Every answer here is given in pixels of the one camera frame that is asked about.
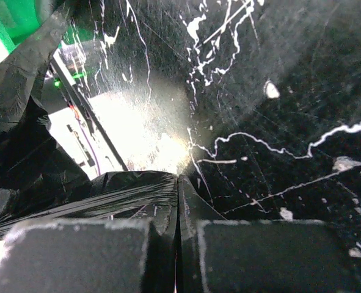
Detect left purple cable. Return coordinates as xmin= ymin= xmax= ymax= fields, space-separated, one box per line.
xmin=76 ymin=115 xmax=101 ymax=176

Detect black trash bag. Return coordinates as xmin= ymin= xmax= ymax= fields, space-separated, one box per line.
xmin=0 ymin=1 xmax=178 ymax=240

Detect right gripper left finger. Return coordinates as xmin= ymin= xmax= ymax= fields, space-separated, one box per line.
xmin=0 ymin=176 xmax=178 ymax=292

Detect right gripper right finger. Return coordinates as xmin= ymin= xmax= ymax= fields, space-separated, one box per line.
xmin=178 ymin=175 xmax=361 ymax=292

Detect green vegetable basket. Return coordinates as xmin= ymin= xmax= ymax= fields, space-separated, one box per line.
xmin=0 ymin=1 xmax=78 ymax=54

